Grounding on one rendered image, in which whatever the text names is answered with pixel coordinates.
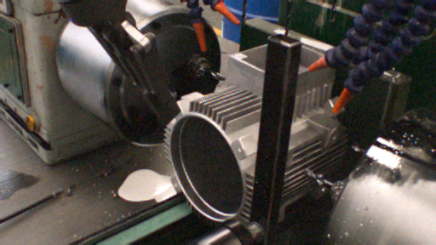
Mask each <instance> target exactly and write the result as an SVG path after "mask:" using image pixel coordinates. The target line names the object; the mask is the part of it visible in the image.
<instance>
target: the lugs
mask: <svg viewBox="0 0 436 245"><path fill-rule="evenodd" d="M338 100H339V97H338V96H336V97H333V98H331V99H329V100H327V101H325V102H324V108H323V109H324V111H325V112H326V116H327V117H330V118H332V117H336V116H337V115H339V114H340V113H342V112H344V111H345V109H344V108H343V107H342V108H341V109H340V111H339V112H337V113H334V112H333V108H334V106H335V105H336V102H337V101H338ZM177 105H178V106H179V108H181V112H180V113H179V114H178V115H177V116H176V117H175V120H177V119H178V118H179V117H180V116H183V115H184V114H185V113H186V112H189V108H190V98H187V99H185V100H179V101H177ZM231 146H232V148H233V149H234V151H235V154H236V156H237V158H238V160H239V161H242V160H243V159H245V158H247V157H251V156H252V155H254V154H256V149H257V144H256V143H255V140H254V138H253V137H252V135H251V134H247V135H245V136H244V137H240V138H239V139H237V140H234V141H233V142H232V143H231ZM170 182H171V184H172V185H173V186H174V188H175V192H176V193H179V192H180V191H182V189H181V188H180V186H179V184H178V180H177V179H176V177H175V176H173V177H172V178H170ZM236 220H237V221H240V222H242V224H244V225H245V226H246V227H247V228H248V224H249V222H248V221H245V220H244V219H242V218H237V219H236Z"/></svg>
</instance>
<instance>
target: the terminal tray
mask: <svg viewBox="0 0 436 245"><path fill-rule="evenodd" d="M266 51H267V46H266V45H262V46H260V47H258V48H251V49H248V50H246V51H244V52H238V53H236V54H232V55H229V56H228V66H227V88H230V87H232V86H234V88H236V87H239V88H243V90H244V89H247V92H250V91H252V95H253V94H257V98H259V97H261V99H262V93H263V79H264V72H265V64H266V57H267V56H266ZM238 55H242V56H243V57H238ZM322 57H324V54H321V53H320V52H316V51H313V50H312V49H310V48H306V47H303V46H302V48H301V65H300V68H299V73H298V78H297V89H296V94H295V104H294V107H295V109H294V115H293V121H295V119H296V117H298V118H300V119H301V115H302V114H303V115H304V116H305V117H307V113H308V112H310V113H312V114H313V109H315V110H316V111H318V109H319V107H320V108H321V109H323V108H324V102H325V101H327V100H329V99H330V98H331V94H332V90H333V85H334V81H335V77H336V69H332V68H331V67H327V68H324V69H322V70H319V71H313V72H310V71H309V70H308V69H307V68H308V67H309V66H311V65H312V64H313V63H315V62H317V61H318V60H320V59H321V58H322Z"/></svg>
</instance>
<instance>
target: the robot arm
mask: <svg viewBox="0 0 436 245"><path fill-rule="evenodd" d="M51 1H53V2H58V4H59V5H60V7H61V8H62V9H63V10H64V12H65V13H66V16H68V19H70V21H71V22H72V23H73V25H76V26H79V27H87V29H88V30H89V31H90V32H91V33H92V34H93V35H94V37H95V39H97V41H98V43H100V46H102V48H103V49H104V50H105V51H106V53H107V54H108V55H109V56H110V58H111V59H112V61H113V62H114V63H115V65H116V66H117V67H118V69H119V70H120V71H121V72H122V74H123V76H124V77H127V78H129V77H130V78H131V80H132V82H133V84H134V85H135V86H137V87H139V86H140V87H139V88H138V89H139V92H140V93H141V94H142V96H143V98H144V99H145V100H146V102H147V104H148V105H149V106H150V108H151V109H152V111H153V112H154V115H155V116H156V117H157V118H158V120H159V121H160V122H161V123H162V124H164V125H165V126H167V125H168V124H169V123H170V122H171V121H172V120H174V118H175V117H176V116H177V115H178V114H179V113H180V112H181V108H179V106H178V105H177V103H176V101H175V100H174V97H173V96H172V94H171V93H170V91H169V89H168V88H167V86H168V85H169V84H170V80H169V76H168V74H167V72H166V68H165V67H164V64H163V61H162V59H161V57H160V55H159V52H158V49H157V47H156V38H155V36H154V35H152V33H150V32H148V33H147V34H146V35H145V36H142V35H141V33H140V31H139V30H138V27H137V26H136V22H135V18H134V16H132V14H131V13H130V12H129V11H128V10H126V4H127V2H128V0H51Z"/></svg>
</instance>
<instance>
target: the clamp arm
mask: <svg viewBox="0 0 436 245"><path fill-rule="evenodd" d="M301 48H302V42H301V41H300V40H295V39H294V38H292V37H289V36H285V35H284V34H281V33H279V34H277V35H271V36H269V38H268V39H267V51H266V56H267V57H266V64H265V72H264V79H263V93H262V100H261V114H260V128H259V135H258V142H257V149H256V157H255V177H254V184H253V191H252V198H251V205H250V223H249V224H248V228H252V229H254V228H256V227H259V228H260V229H259V228H258V229H257V230H256V231H255V232H256V235H257V236H259V235H260V234H262V237H259V238H258V241H256V244H257V245H273V244H274V243H275V238H276V233H277V228H278V218H279V213H280V203H281V198H282V192H283V190H284V177H285V172H286V162H287V156H288V151H289V145H290V130H291V125H292V120H293V115H294V109H295V107H294V104H295V94H296V89H297V78H298V73H299V68H300V65H301Z"/></svg>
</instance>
